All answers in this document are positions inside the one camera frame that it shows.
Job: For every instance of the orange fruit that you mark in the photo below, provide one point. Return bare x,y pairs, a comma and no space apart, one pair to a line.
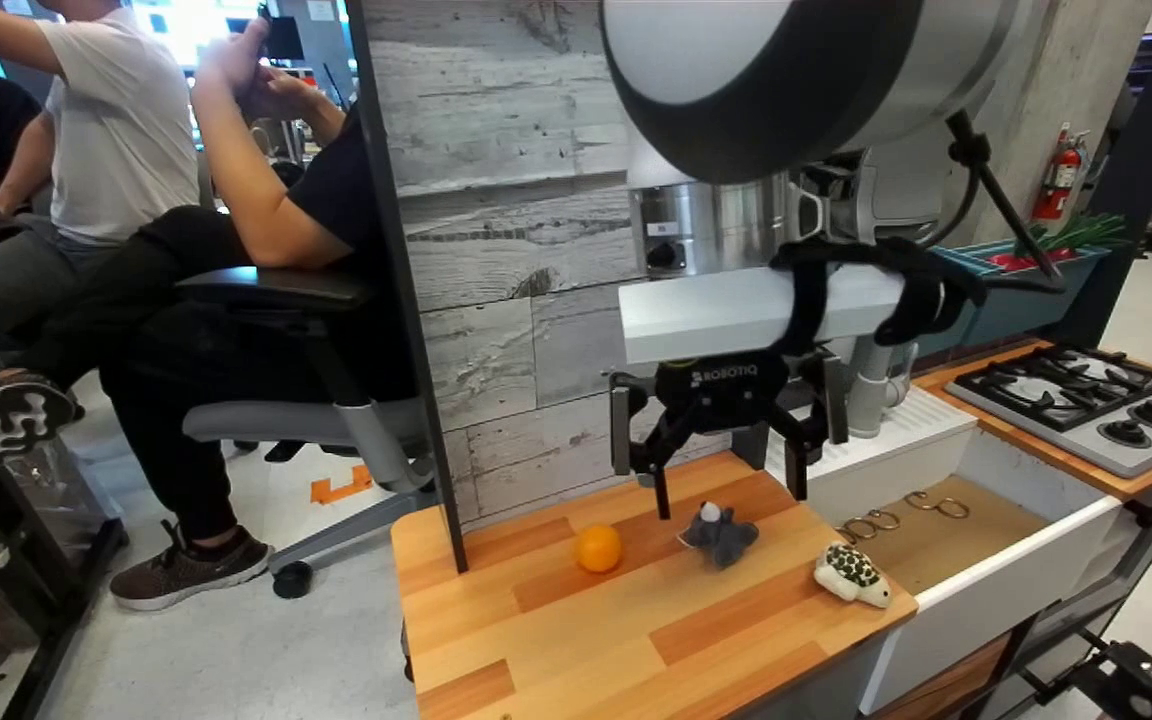
596,550

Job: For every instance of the small blue plastic bin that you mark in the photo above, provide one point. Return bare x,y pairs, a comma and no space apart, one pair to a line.
1042,304

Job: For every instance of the person in black shirt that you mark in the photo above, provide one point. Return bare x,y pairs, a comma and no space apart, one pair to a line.
203,363

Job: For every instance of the slanted black frame post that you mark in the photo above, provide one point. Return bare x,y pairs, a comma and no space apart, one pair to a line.
398,253

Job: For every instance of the person in white shirt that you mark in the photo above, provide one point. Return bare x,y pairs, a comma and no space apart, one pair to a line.
110,132

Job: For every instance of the dark grey small block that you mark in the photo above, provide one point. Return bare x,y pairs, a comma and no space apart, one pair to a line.
722,537

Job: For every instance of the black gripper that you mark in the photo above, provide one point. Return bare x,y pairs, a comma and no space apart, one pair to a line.
736,390

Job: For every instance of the black metal stand frame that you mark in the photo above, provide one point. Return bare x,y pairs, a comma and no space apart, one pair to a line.
1120,674

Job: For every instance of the black seat office chair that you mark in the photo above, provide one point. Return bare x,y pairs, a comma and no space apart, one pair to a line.
360,435

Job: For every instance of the green toy vegetable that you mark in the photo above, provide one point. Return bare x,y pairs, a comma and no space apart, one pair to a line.
1082,235

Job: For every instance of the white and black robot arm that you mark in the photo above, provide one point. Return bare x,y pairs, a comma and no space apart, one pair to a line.
736,83

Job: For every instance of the grey wood backdrop panel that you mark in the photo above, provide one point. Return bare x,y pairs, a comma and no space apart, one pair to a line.
510,242

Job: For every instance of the brown cardboard sheet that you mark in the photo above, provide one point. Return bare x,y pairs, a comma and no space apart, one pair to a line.
961,527

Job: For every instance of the grey toy gas stove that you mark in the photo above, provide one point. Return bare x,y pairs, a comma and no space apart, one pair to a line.
1096,401

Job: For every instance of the white sink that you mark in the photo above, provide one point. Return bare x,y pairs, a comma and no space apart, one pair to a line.
990,604

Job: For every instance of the red fire extinguisher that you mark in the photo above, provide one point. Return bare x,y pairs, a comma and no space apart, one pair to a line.
1061,182

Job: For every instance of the white turtle plush toy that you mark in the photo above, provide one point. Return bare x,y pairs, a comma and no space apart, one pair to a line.
852,575

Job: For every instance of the black floor equipment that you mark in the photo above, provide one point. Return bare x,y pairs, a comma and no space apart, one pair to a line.
28,575

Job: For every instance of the large blue plastic bin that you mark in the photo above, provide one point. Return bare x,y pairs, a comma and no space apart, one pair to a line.
961,326

